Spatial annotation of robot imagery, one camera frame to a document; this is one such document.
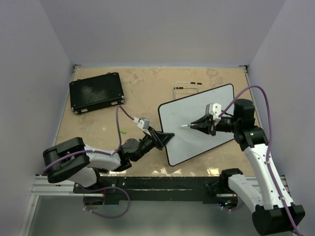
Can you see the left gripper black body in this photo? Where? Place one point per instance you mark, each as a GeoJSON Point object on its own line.
{"type": "Point", "coordinates": [146, 144]}

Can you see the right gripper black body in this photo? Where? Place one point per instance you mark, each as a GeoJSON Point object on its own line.
{"type": "Point", "coordinates": [225, 125]}

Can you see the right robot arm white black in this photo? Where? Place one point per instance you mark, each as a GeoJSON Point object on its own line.
{"type": "Point", "coordinates": [273, 210]}

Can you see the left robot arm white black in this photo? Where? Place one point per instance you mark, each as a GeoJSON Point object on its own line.
{"type": "Point", "coordinates": [80, 163]}

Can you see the black flat case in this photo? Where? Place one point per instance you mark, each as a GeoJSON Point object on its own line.
{"type": "Point", "coordinates": [95, 93]}

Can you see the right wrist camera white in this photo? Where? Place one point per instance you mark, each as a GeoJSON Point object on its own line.
{"type": "Point", "coordinates": [213, 110]}

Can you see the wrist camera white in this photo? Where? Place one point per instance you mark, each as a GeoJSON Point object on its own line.
{"type": "Point", "coordinates": [143, 124]}
{"type": "Point", "coordinates": [213, 110]}

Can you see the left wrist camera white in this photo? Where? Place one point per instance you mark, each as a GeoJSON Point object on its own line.
{"type": "Point", "coordinates": [143, 124]}

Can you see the wire whiteboard stand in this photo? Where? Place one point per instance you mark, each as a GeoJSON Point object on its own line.
{"type": "Point", "coordinates": [180, 85]}

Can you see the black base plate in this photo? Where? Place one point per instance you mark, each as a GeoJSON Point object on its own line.
{"type": "Point", "coordinates": [191, 189]}

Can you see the aluminium front rail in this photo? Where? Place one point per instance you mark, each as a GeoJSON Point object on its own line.
{"type": "Point", "coordinates": [41, 187]}

